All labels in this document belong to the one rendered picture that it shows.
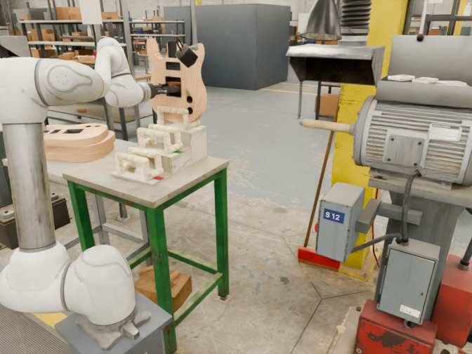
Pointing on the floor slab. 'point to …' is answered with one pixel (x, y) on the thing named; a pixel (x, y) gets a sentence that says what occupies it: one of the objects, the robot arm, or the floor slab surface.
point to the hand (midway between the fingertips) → (173, 87)
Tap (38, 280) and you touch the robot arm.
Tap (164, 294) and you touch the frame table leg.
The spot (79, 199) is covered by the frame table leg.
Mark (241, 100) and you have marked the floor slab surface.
